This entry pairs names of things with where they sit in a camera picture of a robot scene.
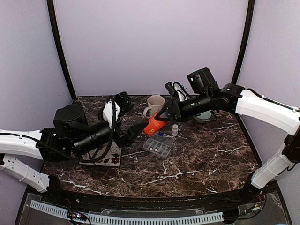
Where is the small white dropper bottle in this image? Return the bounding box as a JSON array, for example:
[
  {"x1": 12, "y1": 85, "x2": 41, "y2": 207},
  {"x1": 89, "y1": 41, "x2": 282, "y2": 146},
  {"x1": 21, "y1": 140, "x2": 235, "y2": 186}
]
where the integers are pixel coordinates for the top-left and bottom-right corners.
[{"x1": 171, "y1": 124, "x2": 179, "y2": 136}]

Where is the white ceramic mug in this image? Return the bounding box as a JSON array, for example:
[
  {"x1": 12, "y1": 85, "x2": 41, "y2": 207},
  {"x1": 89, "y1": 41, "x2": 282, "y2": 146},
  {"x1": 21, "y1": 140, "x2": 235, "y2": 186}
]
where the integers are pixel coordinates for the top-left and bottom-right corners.
[{"x1": 143, "y1": 95, "x2": 165, "y2": 118}]

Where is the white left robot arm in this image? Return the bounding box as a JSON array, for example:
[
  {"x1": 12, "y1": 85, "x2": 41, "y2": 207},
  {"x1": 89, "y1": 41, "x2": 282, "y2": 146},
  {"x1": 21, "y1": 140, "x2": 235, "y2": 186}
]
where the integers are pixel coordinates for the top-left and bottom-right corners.
[{"x1": 0, "y1": 102, "x2": 148, "y2": 204}]

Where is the black front table rail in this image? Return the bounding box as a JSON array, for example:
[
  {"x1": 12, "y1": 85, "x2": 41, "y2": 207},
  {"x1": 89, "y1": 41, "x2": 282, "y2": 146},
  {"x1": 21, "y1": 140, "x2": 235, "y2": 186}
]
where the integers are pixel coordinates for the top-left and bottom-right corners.
[{"x1": 42, "y1": 189, "x2": 266, "y2": 211}]

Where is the white slotted cable duct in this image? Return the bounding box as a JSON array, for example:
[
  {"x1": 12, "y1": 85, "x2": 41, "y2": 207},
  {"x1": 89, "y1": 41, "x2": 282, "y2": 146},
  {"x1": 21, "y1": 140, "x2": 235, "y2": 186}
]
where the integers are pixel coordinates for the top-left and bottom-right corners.
[{"x1": 30, "y1": 200, "x2": 224, "y2": 225}]

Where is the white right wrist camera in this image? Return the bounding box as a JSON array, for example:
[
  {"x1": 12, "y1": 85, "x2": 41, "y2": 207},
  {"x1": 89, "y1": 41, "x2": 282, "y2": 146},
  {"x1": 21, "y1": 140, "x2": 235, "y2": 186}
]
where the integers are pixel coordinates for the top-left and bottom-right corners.
[{"x1": 165, "y1": 82, "x2": 191, "y2": 102}]

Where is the black left frame post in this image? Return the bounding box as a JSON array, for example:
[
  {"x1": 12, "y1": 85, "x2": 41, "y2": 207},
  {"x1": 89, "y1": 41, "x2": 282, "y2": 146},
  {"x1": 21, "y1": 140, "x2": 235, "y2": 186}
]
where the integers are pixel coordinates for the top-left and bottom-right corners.
[{"x1": 46, "y1": 0, "x2": 77, "y2": 101}]

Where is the green bowl right side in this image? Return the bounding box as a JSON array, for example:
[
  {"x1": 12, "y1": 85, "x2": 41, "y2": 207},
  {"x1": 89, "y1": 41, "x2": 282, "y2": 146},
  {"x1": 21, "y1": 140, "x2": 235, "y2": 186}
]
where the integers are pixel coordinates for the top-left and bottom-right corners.
[{"x1": 194, "y1": 111, "x2": 212, "y2": 122}]

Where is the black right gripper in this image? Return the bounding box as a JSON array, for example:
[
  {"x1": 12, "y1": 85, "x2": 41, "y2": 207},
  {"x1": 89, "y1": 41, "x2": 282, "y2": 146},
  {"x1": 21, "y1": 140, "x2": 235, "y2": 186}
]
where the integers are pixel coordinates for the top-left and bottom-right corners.
[{"x1": 156, "y1": 91, "x2": 213, "y2": 122}]

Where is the black right frame post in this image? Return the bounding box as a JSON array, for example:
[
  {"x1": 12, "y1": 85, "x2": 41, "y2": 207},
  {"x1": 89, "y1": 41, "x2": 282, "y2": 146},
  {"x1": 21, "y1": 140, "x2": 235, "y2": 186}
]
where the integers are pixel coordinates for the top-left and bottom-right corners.
[{"x1": 231, "y1": 0, "x2": 255, "y2": 84}]

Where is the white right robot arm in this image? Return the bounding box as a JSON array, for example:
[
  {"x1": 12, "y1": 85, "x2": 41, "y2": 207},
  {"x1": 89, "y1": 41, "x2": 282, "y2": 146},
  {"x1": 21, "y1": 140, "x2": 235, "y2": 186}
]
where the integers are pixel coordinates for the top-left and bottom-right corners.
[{"x1": 155, "y1": 67, "x2": 300, "y2": 203}]

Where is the black frame post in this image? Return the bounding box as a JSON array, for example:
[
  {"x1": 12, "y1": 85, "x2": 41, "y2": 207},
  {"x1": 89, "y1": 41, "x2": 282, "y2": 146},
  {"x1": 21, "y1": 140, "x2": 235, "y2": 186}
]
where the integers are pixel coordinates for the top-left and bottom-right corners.
[
  {"x1": 231, "y1": 0, "x2": 255, "y2": 84},
  {"x1": 46, "y1": 0, "x2": 77, "y2": 101}
]

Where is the clear plastic pill organizer box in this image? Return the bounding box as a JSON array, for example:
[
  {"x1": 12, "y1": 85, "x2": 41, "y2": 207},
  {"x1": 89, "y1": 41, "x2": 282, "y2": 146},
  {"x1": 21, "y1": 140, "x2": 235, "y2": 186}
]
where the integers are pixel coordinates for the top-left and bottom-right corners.
[{"x1": 143, "y1": 136, "x2": 174, "y2": 158}]

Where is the orange bottle with grey lid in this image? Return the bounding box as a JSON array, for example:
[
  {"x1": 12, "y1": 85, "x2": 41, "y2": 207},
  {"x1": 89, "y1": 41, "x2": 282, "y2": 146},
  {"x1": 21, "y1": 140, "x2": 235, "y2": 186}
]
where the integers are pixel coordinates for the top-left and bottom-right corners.
[{"x1": 143, "y1": 112, "x2": 167, "y2": 136}]

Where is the floral square plate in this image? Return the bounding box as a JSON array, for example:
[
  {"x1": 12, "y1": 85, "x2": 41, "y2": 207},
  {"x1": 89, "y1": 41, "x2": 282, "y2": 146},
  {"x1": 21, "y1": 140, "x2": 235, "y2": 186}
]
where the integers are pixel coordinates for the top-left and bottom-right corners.
[{"x1": 79, "y1": 142, "x2": 122, "y2": 167}]

